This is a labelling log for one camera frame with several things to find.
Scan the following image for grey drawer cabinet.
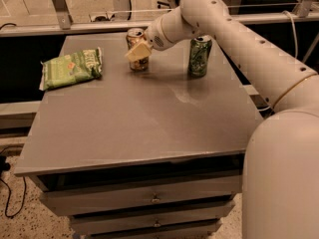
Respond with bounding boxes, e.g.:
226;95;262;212
15;33;261;239

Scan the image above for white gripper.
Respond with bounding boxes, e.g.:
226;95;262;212
125;17;173;62

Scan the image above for orange soda can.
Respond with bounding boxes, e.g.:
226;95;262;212
126;28;149;72

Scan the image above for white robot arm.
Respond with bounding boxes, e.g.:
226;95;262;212
127;0;319;239

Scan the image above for metal railing frame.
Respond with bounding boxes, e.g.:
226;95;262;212
0;0;319;39

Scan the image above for white cable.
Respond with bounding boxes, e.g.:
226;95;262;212
282;10;299;60

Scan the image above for green soda can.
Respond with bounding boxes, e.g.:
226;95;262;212
187;35;212;78

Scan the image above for black floor cable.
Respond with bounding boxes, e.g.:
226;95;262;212
0;154;28;219

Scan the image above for green chip bag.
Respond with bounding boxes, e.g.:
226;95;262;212
39;48;102;91

